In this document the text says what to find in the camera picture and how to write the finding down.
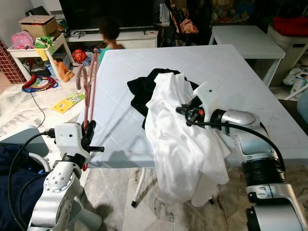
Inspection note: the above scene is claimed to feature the black floor cable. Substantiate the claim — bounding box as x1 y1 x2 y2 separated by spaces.
28 90 47 128

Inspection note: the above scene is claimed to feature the white lidded bin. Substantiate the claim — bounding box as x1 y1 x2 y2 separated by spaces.
266 26 308 88

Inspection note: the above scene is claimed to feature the yellow picture book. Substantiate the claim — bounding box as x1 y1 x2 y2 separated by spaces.
50 91 85 114

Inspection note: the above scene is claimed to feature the blue red kids bag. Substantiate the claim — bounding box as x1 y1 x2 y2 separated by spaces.
21 75 59 94

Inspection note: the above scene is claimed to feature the pink plastic hanger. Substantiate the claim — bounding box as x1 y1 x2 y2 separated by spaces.
76 47 101 172

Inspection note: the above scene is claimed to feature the white kids play table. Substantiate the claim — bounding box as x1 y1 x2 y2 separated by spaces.
7 34 74 81

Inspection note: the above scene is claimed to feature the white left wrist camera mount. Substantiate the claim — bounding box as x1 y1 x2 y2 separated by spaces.
54 123 88 157

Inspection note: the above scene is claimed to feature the peach cloth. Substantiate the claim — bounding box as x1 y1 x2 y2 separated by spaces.
179 18 199 34

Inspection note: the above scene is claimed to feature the black television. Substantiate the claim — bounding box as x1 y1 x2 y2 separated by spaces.
59 0 156 31

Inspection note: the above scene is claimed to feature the white television stand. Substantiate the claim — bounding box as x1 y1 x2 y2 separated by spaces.
65 29 159 50

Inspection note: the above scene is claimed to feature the navy blue garment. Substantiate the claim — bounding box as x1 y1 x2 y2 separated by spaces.
0 143 50 231

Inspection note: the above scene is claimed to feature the white plastic folding table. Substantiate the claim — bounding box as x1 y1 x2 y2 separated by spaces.
86 44 308 208

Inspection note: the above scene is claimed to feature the white shirt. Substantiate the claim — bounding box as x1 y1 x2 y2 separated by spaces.
144 72 231 208

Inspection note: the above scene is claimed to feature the black garment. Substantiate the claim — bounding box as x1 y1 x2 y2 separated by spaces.
127 68 201 128

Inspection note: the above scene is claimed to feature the orange plush toy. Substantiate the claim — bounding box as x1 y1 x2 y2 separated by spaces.
55 60 76 83

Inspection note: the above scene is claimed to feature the orange red ball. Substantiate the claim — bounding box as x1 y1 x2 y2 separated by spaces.
72 49 87 64

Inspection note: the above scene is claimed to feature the green cloth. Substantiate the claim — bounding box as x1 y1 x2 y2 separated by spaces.
35 36 57 51

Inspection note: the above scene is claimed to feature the cardboard box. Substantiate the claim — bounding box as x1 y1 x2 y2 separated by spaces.
18 15 59 39

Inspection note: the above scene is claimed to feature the pink bag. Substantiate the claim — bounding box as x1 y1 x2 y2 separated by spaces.
11 31 36 51

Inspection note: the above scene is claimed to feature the small white plastic table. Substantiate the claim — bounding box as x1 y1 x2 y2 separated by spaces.
209 25 286 88

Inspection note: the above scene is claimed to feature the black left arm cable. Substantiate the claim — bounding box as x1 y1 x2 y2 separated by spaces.
7 128 56 231

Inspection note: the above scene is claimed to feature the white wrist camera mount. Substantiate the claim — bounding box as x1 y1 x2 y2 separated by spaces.
192 81 223 121
54 123 88 157

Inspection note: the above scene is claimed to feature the child in teal shirt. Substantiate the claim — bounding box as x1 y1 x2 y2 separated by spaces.
96 18 125 51

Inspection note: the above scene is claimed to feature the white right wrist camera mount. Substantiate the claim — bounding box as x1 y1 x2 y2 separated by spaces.
192 81 223 121

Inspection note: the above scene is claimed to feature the red cloth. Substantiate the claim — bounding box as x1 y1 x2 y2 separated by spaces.
272 16 308 37

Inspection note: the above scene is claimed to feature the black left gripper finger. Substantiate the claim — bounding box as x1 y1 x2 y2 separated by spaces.
84 120 96 147

